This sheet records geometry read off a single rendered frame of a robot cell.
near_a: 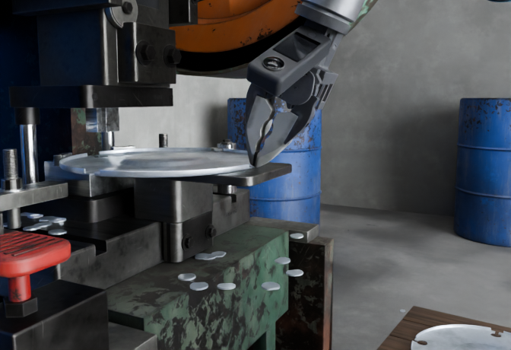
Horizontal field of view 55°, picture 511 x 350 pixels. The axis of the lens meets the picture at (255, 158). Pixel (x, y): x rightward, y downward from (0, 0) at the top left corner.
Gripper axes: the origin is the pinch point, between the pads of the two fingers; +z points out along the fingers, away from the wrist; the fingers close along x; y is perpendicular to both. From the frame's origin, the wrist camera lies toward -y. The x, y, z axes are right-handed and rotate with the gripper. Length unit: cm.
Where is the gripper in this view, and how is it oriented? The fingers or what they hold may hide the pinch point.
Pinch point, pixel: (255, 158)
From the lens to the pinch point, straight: 64.5
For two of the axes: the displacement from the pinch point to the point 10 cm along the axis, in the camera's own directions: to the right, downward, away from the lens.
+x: -8.2, -4.6, 3.2
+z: -3.8, 8.8, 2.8
